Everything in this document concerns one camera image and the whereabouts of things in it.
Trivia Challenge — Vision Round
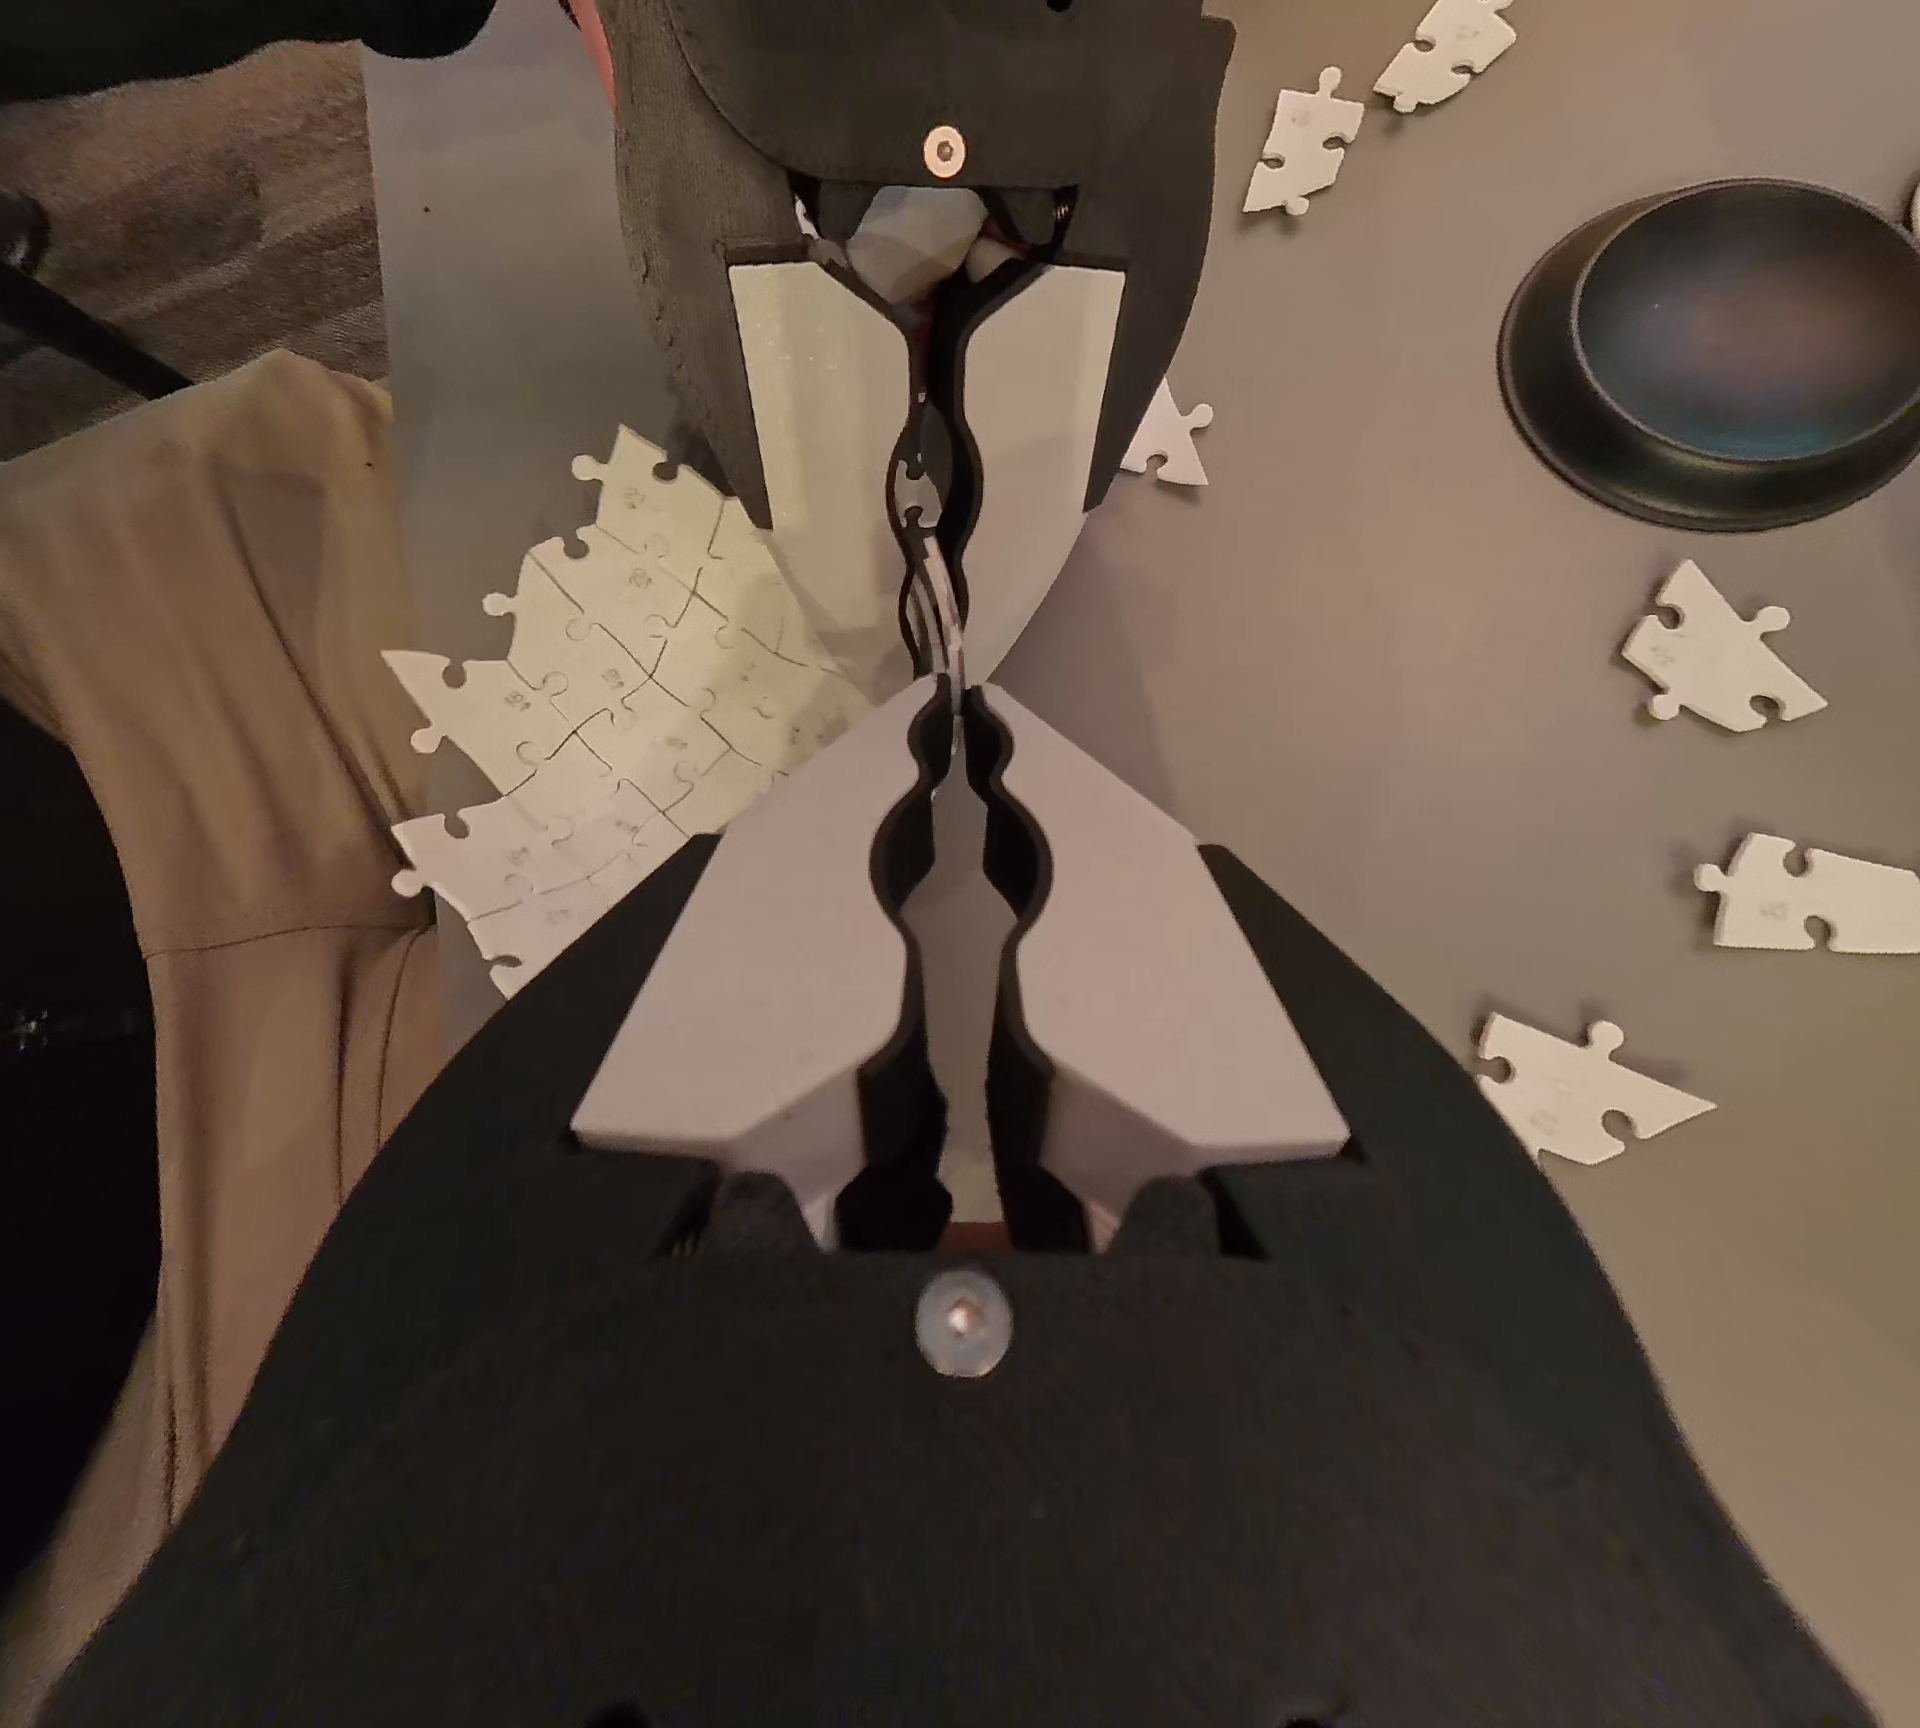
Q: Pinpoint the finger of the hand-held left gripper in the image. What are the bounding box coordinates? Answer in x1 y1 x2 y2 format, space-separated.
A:
723 255 940 697
939 255 1122 688

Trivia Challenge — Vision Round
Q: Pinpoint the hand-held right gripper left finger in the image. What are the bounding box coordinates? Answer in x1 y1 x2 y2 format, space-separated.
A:
568 678 962 1253

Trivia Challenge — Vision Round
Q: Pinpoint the assembled white puzzle ball section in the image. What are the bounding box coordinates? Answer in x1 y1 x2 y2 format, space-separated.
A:
382 420 971 1002

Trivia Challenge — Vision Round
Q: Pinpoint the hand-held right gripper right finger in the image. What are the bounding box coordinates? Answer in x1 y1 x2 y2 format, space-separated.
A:
964 682 1351 1257

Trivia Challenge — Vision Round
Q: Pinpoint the black office chair base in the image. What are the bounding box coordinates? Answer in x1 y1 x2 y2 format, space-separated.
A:
0 181 200 405

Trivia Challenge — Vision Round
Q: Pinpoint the small joined puzzle bit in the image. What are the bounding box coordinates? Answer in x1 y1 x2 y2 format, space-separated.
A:
1374 0 1521 117

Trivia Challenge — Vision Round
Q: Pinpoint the person's black top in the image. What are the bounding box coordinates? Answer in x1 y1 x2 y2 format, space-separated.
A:
0 693 161 1595

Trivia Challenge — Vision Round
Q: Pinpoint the white puzzle piece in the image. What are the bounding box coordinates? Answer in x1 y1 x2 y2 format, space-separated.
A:
1620 559 1829 735
1693 831 1920 958
1470 1011 1718 1170

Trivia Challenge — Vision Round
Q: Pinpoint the two-piece joined puzzle strip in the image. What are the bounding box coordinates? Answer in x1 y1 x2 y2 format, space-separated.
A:
1241 67 1369 217

